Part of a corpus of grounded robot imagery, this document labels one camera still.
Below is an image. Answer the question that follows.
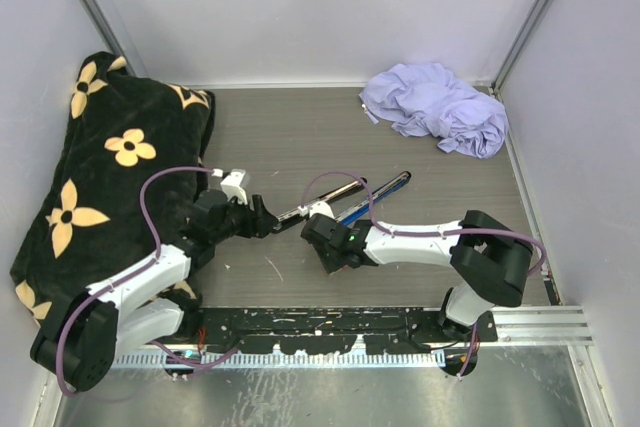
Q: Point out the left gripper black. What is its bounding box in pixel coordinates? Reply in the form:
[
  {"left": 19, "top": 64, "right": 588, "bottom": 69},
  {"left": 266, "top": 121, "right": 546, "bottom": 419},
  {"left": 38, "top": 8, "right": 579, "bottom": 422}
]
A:
[{"left": 210, "top": 190, "right": 277, "bottom": 244}]

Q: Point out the black stapler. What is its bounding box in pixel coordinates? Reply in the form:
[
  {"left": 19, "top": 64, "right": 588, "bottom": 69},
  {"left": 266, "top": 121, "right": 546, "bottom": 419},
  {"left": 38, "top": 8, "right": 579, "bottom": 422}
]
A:
[{"left": 272, "top": 175, "right": 370, "bottom": 234}]

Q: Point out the blue stapler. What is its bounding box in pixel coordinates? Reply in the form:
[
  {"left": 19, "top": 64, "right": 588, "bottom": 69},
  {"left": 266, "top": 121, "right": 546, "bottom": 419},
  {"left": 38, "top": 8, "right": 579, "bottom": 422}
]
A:
[{"left": 335, "top": 171, "right": 412, "bottom": 225}]

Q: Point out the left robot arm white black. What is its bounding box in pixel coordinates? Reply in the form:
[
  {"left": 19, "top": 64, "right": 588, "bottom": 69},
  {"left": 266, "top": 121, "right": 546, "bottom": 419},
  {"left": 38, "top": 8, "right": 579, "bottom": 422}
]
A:
[{"left": 30, "top": 190, "right": 279, "bottom": 392}]

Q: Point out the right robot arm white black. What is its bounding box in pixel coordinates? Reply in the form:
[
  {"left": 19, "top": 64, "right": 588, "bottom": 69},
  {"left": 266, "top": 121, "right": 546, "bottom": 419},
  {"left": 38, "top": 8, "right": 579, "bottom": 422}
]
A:
[{"left": 301, "top": 210, "right": 533, "bottom": 341}]

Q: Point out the black floral blanket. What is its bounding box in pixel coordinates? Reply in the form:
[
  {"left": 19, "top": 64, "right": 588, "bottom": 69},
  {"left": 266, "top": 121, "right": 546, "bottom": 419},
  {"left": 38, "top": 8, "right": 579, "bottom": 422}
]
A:
[{"left": 10, "top": 52, "right": 215, "bottom": 323}]

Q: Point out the lavender crumpled cloth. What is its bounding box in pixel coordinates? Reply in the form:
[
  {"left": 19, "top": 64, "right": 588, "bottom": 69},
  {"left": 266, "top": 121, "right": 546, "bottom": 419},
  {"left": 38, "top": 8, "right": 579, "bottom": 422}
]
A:
[{"left": 359, "top": 62, "right": 509, "bottom": 159}]

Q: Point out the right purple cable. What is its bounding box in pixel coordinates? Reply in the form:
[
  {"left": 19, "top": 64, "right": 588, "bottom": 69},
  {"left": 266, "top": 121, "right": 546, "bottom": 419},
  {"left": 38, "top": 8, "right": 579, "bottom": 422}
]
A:
[{"left": 298, "top": 172, "right": 549, "bottom": 378}]

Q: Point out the purple cable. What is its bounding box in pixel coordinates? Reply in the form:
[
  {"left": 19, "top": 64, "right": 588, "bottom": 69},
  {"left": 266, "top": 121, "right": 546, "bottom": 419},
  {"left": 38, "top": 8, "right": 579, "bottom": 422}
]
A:
[
  {"left": 298, "top": 172, "right": 549, "bottom": 378},
  {"left": 55, "top": 165, "right": 241, "bottom": 396}
]

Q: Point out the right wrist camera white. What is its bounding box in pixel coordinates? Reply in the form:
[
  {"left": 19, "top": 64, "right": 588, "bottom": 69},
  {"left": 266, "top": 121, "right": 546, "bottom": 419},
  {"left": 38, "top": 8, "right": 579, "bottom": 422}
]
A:
[{"left": 297, "top": 201, "right": 334, "bottom": 218}]

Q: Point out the white cable duct strip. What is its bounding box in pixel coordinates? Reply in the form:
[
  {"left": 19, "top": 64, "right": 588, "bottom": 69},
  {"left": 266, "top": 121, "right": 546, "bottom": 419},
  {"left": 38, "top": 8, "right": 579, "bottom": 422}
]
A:
[{"left": 113, "top": 348, "right": 446, "bottom": 370}]

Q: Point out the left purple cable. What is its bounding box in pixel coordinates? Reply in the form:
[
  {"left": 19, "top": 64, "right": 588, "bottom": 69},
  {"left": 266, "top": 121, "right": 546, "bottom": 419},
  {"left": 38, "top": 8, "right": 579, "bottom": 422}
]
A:
[{"left": 55, "top": 165, "right": 241, "bottom": 396}]

